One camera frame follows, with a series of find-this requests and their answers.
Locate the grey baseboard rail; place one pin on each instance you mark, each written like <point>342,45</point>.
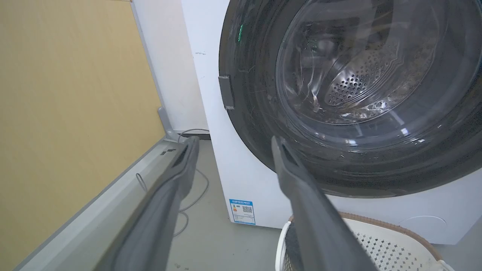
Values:
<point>98,214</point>

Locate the blue energy label sticker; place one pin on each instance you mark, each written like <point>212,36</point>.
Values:
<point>242,212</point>

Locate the white washing machine body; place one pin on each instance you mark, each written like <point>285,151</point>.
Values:
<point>248,177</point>

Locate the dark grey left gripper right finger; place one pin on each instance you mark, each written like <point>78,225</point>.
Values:
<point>320,226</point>

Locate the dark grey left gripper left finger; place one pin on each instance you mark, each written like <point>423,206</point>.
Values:
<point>158,222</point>

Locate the round dark glass washer door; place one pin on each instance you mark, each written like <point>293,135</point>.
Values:
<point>357,94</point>

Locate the white perforated laundry basket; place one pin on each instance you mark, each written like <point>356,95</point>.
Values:
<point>391,248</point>

